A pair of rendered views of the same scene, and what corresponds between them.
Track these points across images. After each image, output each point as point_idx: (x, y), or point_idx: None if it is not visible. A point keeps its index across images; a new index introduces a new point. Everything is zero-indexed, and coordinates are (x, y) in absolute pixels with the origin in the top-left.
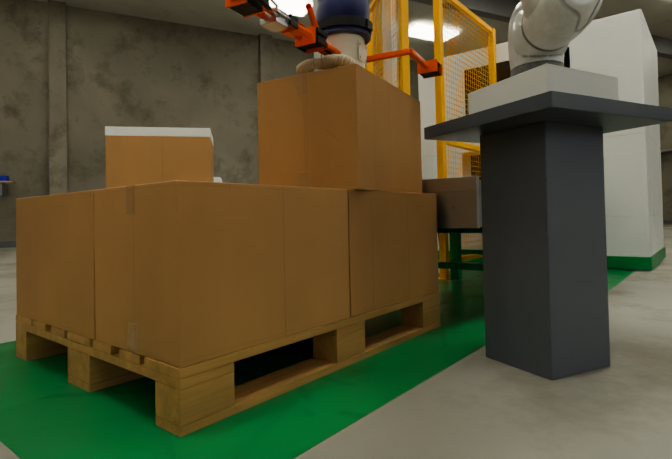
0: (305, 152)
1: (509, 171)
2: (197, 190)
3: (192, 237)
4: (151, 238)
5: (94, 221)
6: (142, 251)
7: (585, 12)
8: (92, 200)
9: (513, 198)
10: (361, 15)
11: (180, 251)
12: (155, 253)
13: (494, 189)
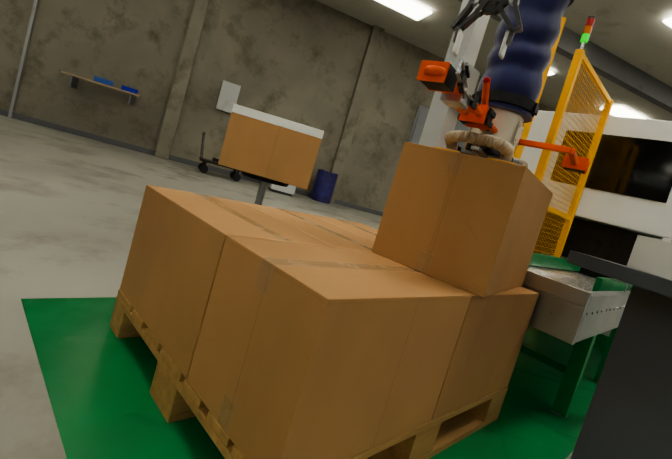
0: (435, 234)
1: (663, 344)
2: (343, 308)
3: (323, 359)
4: (277, 335)
5: (218, 266)
6: (262, 339)
7: None
8: (221, 244)
9: (657, 375)
10: (532, 97)
11: (307, 375)
12: (277, 354)
13: (632, 350)
